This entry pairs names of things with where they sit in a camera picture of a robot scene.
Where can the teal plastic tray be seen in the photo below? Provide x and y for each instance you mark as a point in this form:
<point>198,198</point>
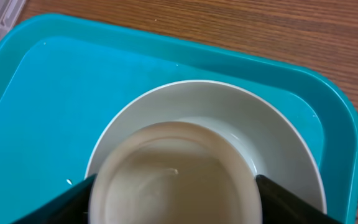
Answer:
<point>62,79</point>

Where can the white paper cup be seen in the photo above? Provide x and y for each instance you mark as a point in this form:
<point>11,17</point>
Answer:
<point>172,172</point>

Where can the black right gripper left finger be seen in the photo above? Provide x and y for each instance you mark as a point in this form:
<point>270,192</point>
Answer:
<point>71,207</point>

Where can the grey metal bowl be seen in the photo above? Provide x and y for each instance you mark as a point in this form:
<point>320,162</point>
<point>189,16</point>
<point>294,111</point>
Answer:
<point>264,137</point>

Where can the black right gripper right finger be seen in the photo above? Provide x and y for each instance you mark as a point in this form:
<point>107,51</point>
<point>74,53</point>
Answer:
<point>279,206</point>

